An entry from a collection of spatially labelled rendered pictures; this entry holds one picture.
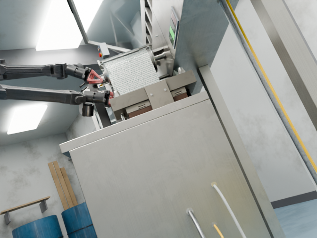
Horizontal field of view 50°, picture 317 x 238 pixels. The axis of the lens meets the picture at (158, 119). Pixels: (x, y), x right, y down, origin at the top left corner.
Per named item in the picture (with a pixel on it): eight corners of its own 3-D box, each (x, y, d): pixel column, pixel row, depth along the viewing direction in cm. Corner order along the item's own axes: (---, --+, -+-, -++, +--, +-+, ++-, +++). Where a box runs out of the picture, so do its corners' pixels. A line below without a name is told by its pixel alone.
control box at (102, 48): (99, 61, 246) (95, 48, 248) (108, 59, 248) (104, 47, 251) (101, 55, 240) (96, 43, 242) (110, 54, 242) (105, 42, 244)
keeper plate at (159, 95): (153, 111, 151) (144, 89, 154) (174, 103, 152) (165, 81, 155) (153, 109, 149) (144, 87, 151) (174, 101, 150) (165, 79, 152)
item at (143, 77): (122, 112, 172) (110, 79, 175) (165, 96, 174) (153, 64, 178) (122, 112, 171) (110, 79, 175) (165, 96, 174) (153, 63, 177)
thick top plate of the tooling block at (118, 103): (117, 120, 166) (112, 109, 168) (192, 92, 170) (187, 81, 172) (113, 111, 151) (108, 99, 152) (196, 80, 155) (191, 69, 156)
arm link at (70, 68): (62, 74, 183) (64, 64, 181) (68, 72, 190) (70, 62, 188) (74, 78, 183) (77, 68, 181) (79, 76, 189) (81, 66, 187)
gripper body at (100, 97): (106, 102, 167) (91, 100, 167) (108, 107, 177) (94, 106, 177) (108, 89, 169) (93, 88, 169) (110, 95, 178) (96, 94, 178)
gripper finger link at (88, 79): (99, 85, 180) (83, 79, 181) (102, 89, 187) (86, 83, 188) (104, 73, 181) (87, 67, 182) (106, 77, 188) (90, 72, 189)
